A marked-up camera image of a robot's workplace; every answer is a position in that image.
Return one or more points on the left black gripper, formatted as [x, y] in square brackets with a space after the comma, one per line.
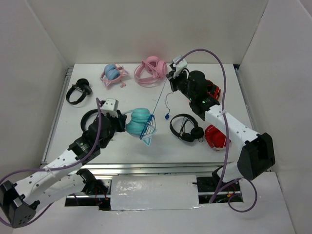
[121, 121]

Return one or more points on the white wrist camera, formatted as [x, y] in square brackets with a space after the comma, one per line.
[110, 107]
[177, 65]

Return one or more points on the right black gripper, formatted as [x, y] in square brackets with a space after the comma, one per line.
[173, 81]

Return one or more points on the teal cat ear headphones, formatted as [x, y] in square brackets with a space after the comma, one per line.
[142, 123]

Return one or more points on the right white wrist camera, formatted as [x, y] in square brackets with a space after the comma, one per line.
[177, 65]

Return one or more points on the black headphones with blue cable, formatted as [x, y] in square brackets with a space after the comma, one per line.
[189, 130]

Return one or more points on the black headphones back left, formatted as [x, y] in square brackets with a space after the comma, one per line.
[83, 86]

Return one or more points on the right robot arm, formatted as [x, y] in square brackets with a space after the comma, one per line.
[256, 150]

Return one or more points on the pink gaming headset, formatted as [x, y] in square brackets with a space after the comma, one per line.
[155, 67]

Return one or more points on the white foil-covered panel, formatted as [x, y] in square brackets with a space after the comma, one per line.
[157, 192]

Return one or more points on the pink blue cat headphones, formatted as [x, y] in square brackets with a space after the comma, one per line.
[112, 74]

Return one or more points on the black headset with microphone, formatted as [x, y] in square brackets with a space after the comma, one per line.
[85, 119]

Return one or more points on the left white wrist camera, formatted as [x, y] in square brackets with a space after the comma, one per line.
[110, 107]

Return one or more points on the red white headphones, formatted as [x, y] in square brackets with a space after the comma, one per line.
[215, 138]

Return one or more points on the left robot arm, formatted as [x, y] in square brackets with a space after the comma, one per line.
[20, 201]

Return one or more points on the aluminium rail frame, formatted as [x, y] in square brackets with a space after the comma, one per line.
[126, 154]

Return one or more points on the red black headphones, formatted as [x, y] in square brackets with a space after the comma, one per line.
[213, 89]

